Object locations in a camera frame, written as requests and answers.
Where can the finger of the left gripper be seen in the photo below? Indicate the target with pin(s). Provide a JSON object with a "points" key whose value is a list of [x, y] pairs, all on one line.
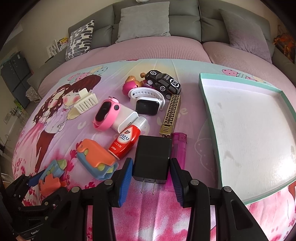
{"points": [[34, 180]]}

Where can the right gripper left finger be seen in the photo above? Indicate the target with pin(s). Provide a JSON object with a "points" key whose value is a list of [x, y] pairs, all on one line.
{"points": [[110, 194]]}

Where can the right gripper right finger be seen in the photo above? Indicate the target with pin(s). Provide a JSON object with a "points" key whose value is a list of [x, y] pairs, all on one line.
{"points": [[192, 193]]}

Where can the orange blue toy knife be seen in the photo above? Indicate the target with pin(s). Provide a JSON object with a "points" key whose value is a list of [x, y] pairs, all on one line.
{"points": [[98, 161]]}

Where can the black power adapter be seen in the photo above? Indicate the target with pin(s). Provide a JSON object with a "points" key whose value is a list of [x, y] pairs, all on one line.
{"points": [[152, 157]]}

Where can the red white tube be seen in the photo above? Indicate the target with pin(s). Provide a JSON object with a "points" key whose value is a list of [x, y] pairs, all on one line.
{"points": [[127, 138]]}

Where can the pink lighter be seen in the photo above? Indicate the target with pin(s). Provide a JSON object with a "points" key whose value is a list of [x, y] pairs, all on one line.
{"points": [[179, 147]]}

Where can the white charger block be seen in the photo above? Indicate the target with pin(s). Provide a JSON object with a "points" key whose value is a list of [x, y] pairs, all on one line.
{"points": [[125, 118]]}

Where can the gold patterned lighter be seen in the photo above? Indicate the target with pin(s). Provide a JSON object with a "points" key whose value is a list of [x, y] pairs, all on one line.
{"points": [[171, 116]]}

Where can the pink kids watch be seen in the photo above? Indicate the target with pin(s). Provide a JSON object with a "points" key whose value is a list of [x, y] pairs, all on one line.
{"points": [[107, 114]]}

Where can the white hair claw clip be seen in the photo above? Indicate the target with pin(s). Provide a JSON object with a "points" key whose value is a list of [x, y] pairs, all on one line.
{"points": [[87, 101]]}

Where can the white smart watch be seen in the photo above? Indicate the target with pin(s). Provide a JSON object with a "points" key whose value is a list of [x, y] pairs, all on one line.
{"points": [[146, 101]]}

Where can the black toy car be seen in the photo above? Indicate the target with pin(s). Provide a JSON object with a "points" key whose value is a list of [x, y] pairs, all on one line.
{"points": [[163, 82]]}

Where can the pink puppy toy figure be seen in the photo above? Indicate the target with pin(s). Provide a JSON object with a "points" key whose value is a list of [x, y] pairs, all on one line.
{"points": [[131, 83]]}

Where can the orange blue carrot knife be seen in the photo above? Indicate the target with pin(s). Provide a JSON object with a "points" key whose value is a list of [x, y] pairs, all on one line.
{"points": [[50, 181]]}

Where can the cartoon print table cloth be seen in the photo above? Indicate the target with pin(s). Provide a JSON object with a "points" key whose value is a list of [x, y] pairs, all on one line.
{"points": [[150, 212]]}

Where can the teal white box lid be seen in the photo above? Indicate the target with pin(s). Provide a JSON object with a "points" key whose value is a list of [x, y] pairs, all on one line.
{"points": [[252, 126]]}

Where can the dark cabinet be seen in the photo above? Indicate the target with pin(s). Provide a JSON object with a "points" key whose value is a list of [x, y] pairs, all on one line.
{"points": [[15, 73]]}

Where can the books beside sofa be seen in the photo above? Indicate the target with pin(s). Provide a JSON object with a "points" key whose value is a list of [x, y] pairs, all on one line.
{"points": [[56, 46]]}

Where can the black white patterned cushion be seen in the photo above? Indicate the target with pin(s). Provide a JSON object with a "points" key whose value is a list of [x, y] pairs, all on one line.
{"points": [[80, 41]]}

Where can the pink sofa seat cover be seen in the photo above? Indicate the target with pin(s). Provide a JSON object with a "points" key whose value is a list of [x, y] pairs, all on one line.
{"points": [[162, 48]]}

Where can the purple grey cushion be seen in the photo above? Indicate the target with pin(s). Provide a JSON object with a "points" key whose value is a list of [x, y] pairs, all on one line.
{"points": [[245, 35]]}

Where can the grey sofa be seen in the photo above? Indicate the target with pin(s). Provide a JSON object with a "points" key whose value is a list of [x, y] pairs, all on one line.
{"points": [[197, 20]]}

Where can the orange red decoration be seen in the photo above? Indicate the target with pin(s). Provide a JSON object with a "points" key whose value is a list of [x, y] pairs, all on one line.
{"points": [[285, 42]]}

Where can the light grey cushion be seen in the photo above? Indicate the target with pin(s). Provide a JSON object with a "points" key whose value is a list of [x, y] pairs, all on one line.
{"points": [[147, 20]]}

